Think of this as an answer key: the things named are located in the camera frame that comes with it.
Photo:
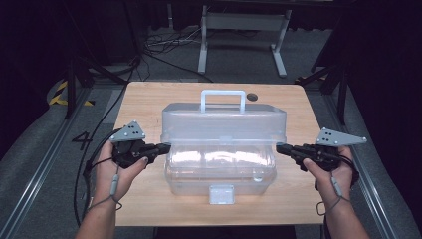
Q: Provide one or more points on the person's right hand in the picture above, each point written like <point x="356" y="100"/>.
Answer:
<point x="343" y="179"/>

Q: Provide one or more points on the white metal table frame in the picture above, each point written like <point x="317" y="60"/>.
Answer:
<point x="244" y="21"/>

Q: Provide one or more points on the clear plastic storage box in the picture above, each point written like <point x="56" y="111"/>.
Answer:
<point x="222" y="126"/>

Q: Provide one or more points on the person's left hand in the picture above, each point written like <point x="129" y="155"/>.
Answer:
<point x="107" y="179"/>

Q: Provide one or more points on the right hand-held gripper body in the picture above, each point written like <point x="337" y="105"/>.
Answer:
<point x="323" y="154"/>

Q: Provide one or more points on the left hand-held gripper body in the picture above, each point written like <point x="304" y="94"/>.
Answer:
<point x="129" y="152"/>

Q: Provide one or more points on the yellow black floor tape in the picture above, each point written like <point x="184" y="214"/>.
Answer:
<point x="61" y="87"/>

